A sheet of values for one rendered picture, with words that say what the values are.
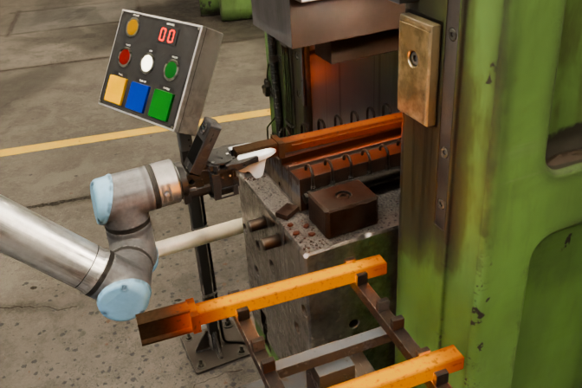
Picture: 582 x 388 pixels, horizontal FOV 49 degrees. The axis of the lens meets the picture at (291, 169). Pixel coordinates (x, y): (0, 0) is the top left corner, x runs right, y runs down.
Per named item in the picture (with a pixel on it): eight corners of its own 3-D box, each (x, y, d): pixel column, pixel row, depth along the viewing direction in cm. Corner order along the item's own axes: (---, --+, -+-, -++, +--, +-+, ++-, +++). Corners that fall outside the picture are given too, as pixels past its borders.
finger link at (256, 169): (276, 169, 137) (236, 178, 134) (274, 144, 134) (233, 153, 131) (281, 175, 134) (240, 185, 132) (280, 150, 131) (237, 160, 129)
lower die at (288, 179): (300, 211, 135) (299, 176, 131) (265, 171, 152) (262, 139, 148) (463, 164, 150) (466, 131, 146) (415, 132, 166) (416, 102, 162)
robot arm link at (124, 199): (93, 215, 129) (82, 171, 125) (154, 197, 134) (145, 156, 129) (101, 237, 122) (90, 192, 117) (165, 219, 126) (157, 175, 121)
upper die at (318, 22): (292, 49, 118) (288, -3, 114) (252, 24, 135) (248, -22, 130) (475, 13, 133) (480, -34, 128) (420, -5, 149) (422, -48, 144)
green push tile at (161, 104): (165, 121, 165) (172, 93, 164) (147, 115, 170) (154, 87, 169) (170, 122, 167) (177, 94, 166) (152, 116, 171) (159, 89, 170)
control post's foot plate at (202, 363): (195, 378, 217) (191, 358, 213) (177, 337, 235) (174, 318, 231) (254, 356, 225) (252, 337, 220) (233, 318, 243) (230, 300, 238)
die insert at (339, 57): (331, 64, 128) (330, 35, 125) (314, 54, 134) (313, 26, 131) (455, 38, 138) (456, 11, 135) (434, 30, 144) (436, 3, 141)
